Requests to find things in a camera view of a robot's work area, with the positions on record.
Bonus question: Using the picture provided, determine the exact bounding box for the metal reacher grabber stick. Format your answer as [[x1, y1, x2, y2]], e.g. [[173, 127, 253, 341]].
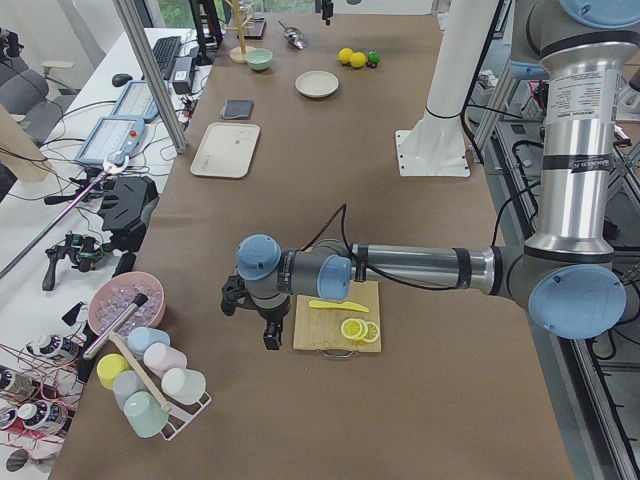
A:
[[1, 150, 130, 278]]

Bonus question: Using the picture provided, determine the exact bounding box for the mint green bowl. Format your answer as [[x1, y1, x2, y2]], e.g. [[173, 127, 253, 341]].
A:
[[245, 48, 274, 72]]

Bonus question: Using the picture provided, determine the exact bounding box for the metal scoop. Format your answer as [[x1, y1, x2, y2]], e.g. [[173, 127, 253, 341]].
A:
[[278, 20, 307, 50]]

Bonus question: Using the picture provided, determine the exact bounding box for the grey cup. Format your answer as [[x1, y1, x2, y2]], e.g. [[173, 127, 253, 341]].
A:
[[112, 370, 147, 410]]

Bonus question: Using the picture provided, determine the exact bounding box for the blue cup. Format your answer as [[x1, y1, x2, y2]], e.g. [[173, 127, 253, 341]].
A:
[[127, 327, 171, 359]]

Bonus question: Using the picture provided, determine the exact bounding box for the black computer mouse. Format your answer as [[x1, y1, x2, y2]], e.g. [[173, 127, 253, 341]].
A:
[[111, 73, 133, 88]]

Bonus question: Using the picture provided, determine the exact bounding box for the green lime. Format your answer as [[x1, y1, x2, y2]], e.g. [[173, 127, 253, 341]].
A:
[[367, 51, 381, 68]]

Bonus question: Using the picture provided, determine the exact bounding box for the white cup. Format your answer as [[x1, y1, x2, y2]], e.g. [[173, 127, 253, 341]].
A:
[[161, 368, 206, 405]]

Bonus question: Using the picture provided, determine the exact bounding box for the near teach pendant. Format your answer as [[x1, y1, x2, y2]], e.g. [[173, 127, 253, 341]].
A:
[[75, 116, 145, 166]]

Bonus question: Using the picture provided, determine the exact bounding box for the white cup rack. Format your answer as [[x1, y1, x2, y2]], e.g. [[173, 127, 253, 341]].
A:
[[108, 333, 213, 442]]

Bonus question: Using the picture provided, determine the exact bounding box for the cream rectangular tray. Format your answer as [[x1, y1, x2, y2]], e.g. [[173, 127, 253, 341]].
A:
[[190, 122, 260, 179]]

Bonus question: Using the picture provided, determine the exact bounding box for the yellow cup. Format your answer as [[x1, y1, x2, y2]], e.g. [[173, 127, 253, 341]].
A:
[[96, 353, 131, 390]]

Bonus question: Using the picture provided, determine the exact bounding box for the teach pendant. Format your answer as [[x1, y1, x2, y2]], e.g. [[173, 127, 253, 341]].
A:
[[111, 80, 159, 123], [75, 116, 145, 166]]

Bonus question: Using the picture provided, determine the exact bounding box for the metal muddler stick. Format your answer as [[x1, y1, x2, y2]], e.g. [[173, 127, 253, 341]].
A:
[[82, 293, 148, 361]]

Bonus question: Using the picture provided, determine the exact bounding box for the wooden cup tree stand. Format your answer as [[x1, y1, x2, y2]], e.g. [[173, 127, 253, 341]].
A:
[[225, 0, 255, 64]]

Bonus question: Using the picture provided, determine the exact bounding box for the grey folded cloth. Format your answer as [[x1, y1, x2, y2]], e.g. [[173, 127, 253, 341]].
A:
[[220, 99, 254, 120]]

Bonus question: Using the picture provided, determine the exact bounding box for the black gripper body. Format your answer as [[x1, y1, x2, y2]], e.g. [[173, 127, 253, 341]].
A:
[[220, 274, 290, 333]]

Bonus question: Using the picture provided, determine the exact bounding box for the black keyboard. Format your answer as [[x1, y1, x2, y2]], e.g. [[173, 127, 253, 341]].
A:
[[152, 36, 182, 80]]

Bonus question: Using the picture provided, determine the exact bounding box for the far teach pendant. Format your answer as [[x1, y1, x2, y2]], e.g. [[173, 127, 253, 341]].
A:
[[111, 80, 159, 123]]

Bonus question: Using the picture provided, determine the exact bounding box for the mint green cup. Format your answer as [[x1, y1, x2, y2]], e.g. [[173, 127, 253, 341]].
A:
[[123, 391, 169, 438]]

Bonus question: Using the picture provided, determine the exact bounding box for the yellow lemon near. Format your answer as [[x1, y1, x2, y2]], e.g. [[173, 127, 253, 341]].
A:
[[349, 51, 368, 69]]

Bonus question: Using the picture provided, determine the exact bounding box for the pink cup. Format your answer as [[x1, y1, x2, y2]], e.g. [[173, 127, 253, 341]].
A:
[[143, 342, 187, 378]]

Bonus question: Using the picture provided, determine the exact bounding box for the bamboo cutting board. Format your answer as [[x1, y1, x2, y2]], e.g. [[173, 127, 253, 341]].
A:
[[293, 281, 382, 353]]

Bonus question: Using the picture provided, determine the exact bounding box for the yellow lemon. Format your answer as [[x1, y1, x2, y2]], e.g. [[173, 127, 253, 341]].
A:
[[338, 48, 354, 65], [349, 51, 368, 69]]

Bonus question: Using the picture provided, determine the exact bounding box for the aluminium frame post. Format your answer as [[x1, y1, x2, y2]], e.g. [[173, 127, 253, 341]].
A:
[[113, 0, 187, 154]]

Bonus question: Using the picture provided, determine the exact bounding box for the lemon slice back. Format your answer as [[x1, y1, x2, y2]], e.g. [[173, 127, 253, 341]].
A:
[[359, 322, 381, 344]]

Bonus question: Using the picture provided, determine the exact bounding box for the white camera post base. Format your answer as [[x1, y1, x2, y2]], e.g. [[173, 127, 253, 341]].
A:
[[396, 1, 478, 177]]

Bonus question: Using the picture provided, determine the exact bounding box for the yellow plastic knife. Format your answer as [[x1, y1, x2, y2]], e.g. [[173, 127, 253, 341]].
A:
[[308, 299, 370, 313]]

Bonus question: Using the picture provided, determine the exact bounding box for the pink bowl of ice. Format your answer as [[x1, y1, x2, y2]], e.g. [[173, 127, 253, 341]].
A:
[[88, 272, 165, 336]]

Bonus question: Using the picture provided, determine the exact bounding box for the black hand-held gripper device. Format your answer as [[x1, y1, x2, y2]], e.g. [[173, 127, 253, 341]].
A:
[[41, 233, 112, 291]]

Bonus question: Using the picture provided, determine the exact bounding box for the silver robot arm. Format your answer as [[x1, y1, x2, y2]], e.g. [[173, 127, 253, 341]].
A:
[[221, 1, 639, 350]]

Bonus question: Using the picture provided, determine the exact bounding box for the yellow lemon far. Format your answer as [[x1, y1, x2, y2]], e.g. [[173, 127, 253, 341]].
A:
[[338, 48, 354, 65]]

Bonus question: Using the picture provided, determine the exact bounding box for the cream round plate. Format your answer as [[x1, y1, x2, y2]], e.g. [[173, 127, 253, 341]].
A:
[[294, 70, 340, 98]]

